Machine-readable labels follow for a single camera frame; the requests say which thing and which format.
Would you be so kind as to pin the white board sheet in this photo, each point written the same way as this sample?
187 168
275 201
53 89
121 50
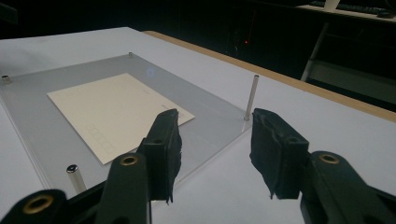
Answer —
218 87

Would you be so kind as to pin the long metal standoff post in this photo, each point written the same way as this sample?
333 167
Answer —
76 179
252 96

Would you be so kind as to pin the clear acrylic photo frame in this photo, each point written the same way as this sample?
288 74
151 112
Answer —
37 130

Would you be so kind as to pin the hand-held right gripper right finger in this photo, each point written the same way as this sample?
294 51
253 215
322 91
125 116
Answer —
277 155

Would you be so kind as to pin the dark computer mouse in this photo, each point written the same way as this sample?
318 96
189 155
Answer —
385 14

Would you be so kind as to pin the white metal frame stand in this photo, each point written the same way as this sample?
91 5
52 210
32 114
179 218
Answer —
348 81

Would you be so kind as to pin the postcard with painting print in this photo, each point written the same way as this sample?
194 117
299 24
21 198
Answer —
109 112

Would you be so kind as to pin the short metal screw cap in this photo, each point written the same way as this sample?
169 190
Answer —
6 79
130 55

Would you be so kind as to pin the white monitor foot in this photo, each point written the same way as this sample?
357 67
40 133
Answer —
331 4

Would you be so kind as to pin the dark keyboard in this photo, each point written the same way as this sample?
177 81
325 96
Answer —
351 6

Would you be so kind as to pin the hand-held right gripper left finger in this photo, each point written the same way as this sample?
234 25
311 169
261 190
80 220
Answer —
163 146

